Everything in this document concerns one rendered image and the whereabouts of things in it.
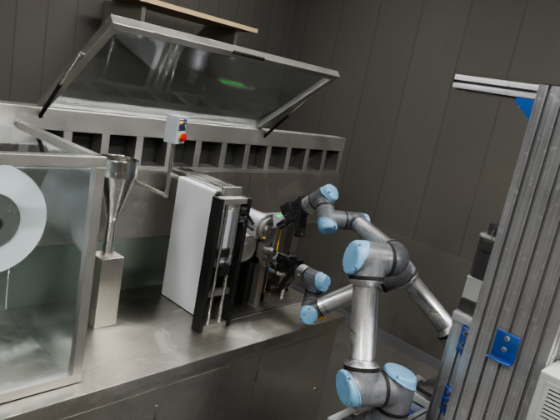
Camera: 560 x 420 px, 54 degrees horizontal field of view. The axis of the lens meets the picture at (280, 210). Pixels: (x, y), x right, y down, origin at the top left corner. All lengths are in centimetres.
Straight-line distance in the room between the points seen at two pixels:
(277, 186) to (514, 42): 211
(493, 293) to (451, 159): 255
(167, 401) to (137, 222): 77
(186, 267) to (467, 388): 117
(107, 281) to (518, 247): 140
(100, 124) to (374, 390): 138
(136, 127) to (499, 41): 281
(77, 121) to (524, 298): 164
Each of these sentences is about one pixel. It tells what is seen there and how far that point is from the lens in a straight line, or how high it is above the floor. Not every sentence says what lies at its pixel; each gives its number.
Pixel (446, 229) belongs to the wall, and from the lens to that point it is 433.
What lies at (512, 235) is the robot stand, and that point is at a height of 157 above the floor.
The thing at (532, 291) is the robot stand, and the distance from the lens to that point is 181.
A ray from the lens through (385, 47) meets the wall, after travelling 475.
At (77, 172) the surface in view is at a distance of 157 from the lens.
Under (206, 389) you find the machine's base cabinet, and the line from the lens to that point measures 216.
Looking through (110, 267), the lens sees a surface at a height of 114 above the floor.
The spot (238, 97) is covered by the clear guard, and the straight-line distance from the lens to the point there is 238.
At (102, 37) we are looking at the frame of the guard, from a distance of 179.
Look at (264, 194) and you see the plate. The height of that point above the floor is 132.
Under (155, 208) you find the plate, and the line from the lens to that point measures 242.
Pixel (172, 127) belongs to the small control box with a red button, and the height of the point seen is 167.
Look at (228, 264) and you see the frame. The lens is 216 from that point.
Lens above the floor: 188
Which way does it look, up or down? 13 degrees down
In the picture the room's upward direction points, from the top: 11 degrees clockwise
